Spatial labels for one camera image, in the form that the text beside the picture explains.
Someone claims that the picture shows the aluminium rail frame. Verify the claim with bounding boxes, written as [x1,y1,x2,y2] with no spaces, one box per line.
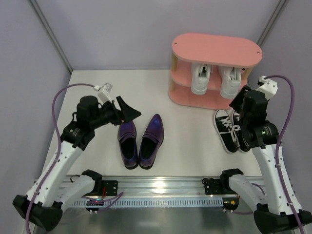
[29,175,295,200]

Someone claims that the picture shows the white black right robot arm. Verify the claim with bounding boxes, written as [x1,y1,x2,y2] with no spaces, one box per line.
[220,86,312,234]

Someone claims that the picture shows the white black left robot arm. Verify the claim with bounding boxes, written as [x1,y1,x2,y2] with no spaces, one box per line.
[13,96,141,232]

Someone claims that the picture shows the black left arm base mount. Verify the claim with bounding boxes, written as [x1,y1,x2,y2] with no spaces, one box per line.
[92,180,118,196]

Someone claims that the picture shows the black canvas sneaker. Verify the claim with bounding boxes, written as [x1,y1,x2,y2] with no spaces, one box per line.
[213,109,240,154]
[232,111,250,153]

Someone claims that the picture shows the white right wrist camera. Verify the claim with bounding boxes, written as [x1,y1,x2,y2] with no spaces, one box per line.
[256,76,278,100]

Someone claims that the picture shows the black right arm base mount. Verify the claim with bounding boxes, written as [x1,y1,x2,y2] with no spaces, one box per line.
[202,177,235,195]

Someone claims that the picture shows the pink shoe shelf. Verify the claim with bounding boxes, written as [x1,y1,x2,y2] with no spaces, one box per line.
[169,33,263,110]

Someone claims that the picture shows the purple loafer right shoe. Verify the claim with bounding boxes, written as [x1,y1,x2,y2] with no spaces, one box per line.
[138,114,164,170]

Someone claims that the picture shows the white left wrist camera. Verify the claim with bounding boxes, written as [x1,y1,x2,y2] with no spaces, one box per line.
[94,83,113,103]

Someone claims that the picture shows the white slotted cable duct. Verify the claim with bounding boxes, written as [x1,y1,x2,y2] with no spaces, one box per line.
[73,197,224,208]

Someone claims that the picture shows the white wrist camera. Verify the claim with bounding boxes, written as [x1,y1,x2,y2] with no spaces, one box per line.
[94,83,113,103]
[256,76,278,100]

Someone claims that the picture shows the white sneaker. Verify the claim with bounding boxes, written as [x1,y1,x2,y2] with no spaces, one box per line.
[191,63,212,95]
[217,66,242,99]

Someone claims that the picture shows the purple loafer shoe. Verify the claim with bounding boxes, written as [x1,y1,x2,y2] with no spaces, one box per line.
[138,114,164,170]
[117,121,138,170]

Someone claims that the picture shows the purple loafer left shoe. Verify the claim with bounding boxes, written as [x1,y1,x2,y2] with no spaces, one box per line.
[117,121,138,170]

